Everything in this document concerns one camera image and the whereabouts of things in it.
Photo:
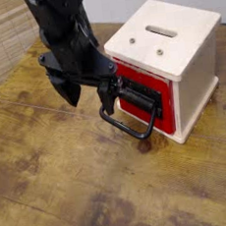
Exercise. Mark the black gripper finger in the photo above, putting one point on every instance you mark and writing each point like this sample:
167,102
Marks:
108,91
65,86

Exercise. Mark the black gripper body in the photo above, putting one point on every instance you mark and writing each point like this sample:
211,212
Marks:
72,46

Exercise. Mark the black metal drawer handle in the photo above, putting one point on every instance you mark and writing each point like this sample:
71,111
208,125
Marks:
141,102

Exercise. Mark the red wooden drawer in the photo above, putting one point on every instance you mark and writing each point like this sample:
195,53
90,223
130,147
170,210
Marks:
164,86

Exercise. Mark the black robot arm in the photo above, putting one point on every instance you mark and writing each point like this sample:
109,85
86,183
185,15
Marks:
73,59

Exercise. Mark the white wooden drawer cabinet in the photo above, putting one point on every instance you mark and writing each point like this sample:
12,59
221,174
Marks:
170,48

